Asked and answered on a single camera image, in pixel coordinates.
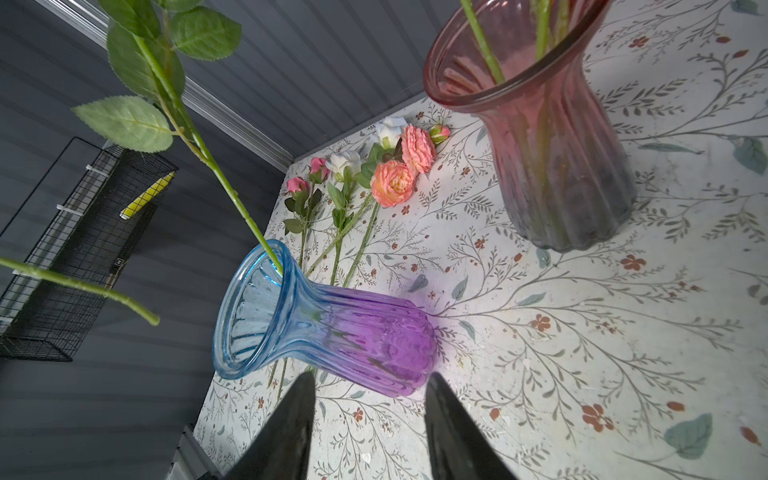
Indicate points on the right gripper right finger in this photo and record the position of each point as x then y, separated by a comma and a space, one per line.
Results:
457, 448

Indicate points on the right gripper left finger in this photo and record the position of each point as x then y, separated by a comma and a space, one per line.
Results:
282, 448

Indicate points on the blue purple glass vase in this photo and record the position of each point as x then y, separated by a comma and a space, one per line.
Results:
383, 343

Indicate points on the pink red glass vase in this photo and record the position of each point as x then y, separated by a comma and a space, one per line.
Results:
564, 177

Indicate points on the magenta rose stem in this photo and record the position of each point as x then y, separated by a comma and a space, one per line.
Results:
42, 274

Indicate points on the light pink rose stem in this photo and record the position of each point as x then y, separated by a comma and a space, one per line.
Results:
482, 42

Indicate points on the pink peach rose stem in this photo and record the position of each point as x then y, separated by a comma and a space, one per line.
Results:
144, 42

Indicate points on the white rose stem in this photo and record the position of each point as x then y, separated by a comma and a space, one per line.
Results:
552, 20

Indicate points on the bunch of artificial flowers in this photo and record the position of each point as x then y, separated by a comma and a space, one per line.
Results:
354, 185

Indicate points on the yellow green marker pen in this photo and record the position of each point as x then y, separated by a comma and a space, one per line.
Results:
154, 190

